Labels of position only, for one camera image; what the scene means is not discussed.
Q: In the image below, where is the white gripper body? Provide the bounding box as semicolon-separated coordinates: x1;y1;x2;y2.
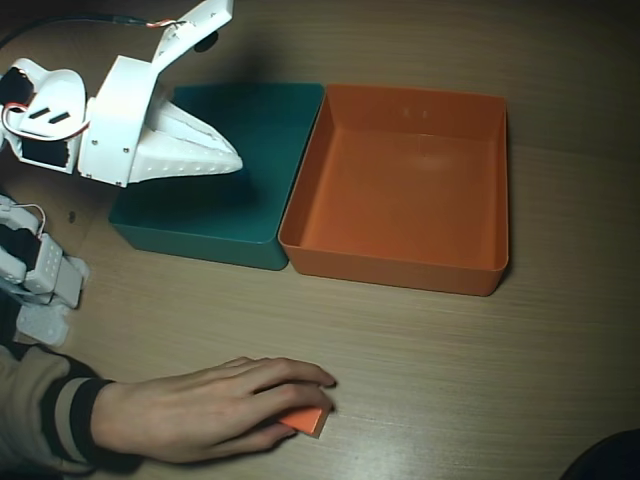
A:
76;54;163;190

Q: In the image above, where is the white dotted gripper finger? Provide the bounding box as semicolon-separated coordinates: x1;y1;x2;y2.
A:
128;129;245;187

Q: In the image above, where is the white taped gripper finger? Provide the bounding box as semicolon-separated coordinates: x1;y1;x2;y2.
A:
151;96;237;155

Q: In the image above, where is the orange cube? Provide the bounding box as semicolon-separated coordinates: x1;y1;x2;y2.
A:
277;405;332;441

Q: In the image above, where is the beige striped sleeve forearm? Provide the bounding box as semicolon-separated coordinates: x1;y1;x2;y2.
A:
0;339;117;475

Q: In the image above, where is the teal plastic box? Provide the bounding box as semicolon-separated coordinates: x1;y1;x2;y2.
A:
107;82;326;272

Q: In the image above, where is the orange plastic box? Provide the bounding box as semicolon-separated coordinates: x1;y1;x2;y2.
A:
277;83;511;297

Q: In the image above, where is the bare human hand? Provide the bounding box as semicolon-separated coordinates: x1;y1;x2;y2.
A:
91;355;338;464

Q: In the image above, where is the translucent white base clamp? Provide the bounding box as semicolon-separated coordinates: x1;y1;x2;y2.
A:
15;304;69;348

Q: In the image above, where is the black round object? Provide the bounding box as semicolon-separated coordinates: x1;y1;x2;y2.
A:
562;429;640;480

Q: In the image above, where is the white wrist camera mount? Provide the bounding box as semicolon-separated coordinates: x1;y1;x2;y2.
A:
147;0;235;69

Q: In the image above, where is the white red wrist servo wire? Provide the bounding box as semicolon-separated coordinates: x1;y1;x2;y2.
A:
1;101;92;147

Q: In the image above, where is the red black servo wire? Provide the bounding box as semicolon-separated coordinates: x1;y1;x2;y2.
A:
10;202;47;239

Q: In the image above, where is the black camera cable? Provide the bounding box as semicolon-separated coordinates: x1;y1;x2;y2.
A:
0;14;152;51

